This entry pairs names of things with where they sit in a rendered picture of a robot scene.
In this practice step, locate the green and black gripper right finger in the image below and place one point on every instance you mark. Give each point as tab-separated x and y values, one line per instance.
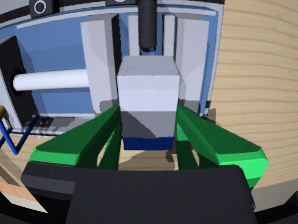
216	147

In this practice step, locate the grey metal block with blue end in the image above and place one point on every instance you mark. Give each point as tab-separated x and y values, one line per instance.
148	88

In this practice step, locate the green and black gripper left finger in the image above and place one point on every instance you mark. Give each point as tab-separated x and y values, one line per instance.
81	145

